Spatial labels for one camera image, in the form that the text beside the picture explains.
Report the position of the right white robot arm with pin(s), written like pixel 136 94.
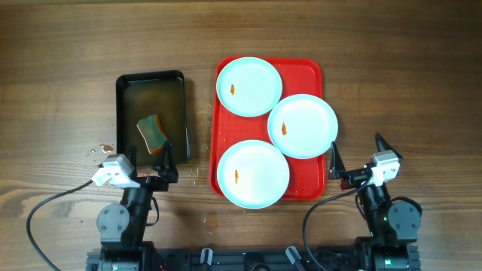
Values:
pixel 393 223

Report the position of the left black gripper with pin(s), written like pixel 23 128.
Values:
pixel 167 173

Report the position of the light blue plate bottom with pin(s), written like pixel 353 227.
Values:
pixel 253 174

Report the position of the light blue plate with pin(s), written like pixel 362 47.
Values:
pixel 302 126
pixel 253 174
pixel 249 86

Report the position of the red plastic tray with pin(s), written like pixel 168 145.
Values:
pixel 307 177

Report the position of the light blue plate top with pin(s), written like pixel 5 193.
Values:
pixel 249 86

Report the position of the green and orange sponge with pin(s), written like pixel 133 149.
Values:
pixel 152 133

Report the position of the black rectangular water tray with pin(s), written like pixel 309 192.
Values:
pixel 141 95

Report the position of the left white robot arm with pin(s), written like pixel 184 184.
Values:
pixel 122 226

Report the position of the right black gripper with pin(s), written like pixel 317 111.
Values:
pixel 337 171

